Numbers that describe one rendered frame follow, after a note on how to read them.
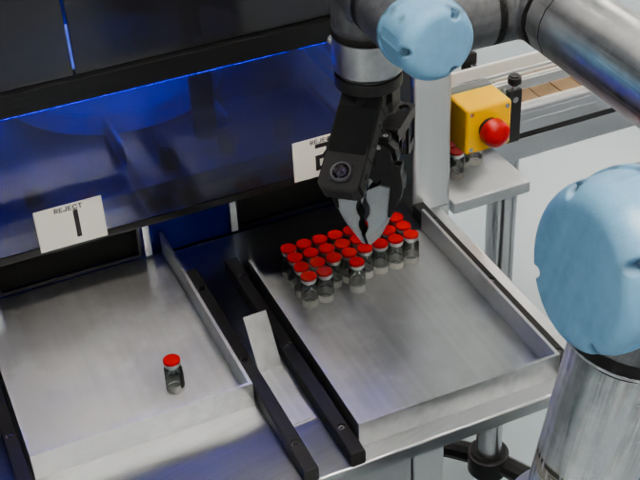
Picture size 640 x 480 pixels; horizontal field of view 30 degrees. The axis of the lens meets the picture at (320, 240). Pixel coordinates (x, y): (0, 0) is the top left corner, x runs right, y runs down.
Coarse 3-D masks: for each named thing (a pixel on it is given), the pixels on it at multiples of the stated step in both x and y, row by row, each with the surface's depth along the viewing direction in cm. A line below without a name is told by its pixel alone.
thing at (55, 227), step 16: (64, 208) 145; (80, 208) 146; (96, 208) 147; (48, 224) 146; (64, 224) 146; (80, 224) 147; (96, 224) 148; (48, 240) 147; (64, 240) 148; (80, 240) 149
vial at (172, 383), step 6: (174, 366) 139; (180, 366) 140; (168, 372) 140; (174, 372) 140; (180, 372) 140; (168, 378) 140; (174, 378) 140; (168, 384) 141; (174, 384) 140; (180, 384) 141; (168, 390) 142; (174, 390) 141; (180, 390) 141
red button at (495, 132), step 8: (496, 120) 164; (488, 128) 163; (496, 128) 163; (504, 128) 164; (480, 136) 165; (488, 136) 163; (496, 136) 164; (504, 136) 164; (488, 144) 164; (496, 144) 164
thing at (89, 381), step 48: (48, 288) 159; (96, 288) 159; (144, 288) 158; (192, 288) 153; (0, 336) 152; (48, 336) 151; (96, 336) 151; (144, 336) 150; (192, 336) 150; (48, 384) 144; (96, 384) 144; (144, 384) 143; (192, 384) 143; (240, 384) 142; (48, 432) 137; (96, 432) 132; (144, 432) 135
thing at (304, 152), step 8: (320, 136) 156; (328, 136) 156; (296, 144) 155; (304, 144) 155; (312, 144) 156; (296, 152) 155; (304, 152) 156; (312, 152) 156; (320, 152) 157; (296, 160) 156; (304, 160) 156; (312, 160) 157; (320, 160) 158; (296, 168) 157; (304, 168) 157; (312, 168) 158; (296, 176) 157; (304, 176) 158; (312, 176) 158
